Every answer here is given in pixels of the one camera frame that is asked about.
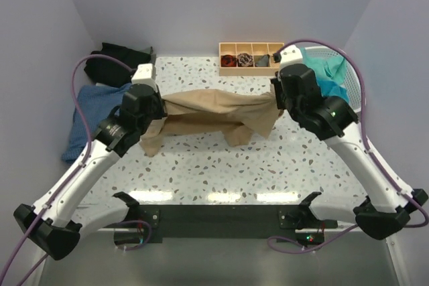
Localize beige t shirt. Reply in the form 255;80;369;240
139;89;283;157

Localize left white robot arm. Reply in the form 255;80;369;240
13;83;166;261

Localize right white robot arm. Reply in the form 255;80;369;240
271;64;428;240

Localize blue t shirt in basket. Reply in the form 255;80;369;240
316;78;349;103

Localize teal t shirt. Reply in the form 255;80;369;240
300;48;347;85

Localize dark grey rolled sock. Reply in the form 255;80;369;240
255;54;270;68

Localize blue folded t shirt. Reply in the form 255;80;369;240
61;83;131;164

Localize black folded t shirt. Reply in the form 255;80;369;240
84;43;150;88

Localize grey folded t shirt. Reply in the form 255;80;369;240
141;46;157;64

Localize white plastic laundry basket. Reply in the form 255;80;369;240
305;46;361;115

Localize brown patterned rolled sock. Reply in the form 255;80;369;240
237;52;254;68

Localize wooden compartment tray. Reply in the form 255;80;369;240
219;42;284;77

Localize red black rolled sock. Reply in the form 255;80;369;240
221;54;237;68

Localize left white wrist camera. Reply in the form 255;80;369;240
131;63;158;92

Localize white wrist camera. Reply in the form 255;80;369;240
273;45;303;71
131;63;158;92

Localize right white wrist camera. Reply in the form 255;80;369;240
273;45;303;71

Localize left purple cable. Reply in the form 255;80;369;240
0;55;141;286

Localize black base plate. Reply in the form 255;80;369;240
108;204;338;243

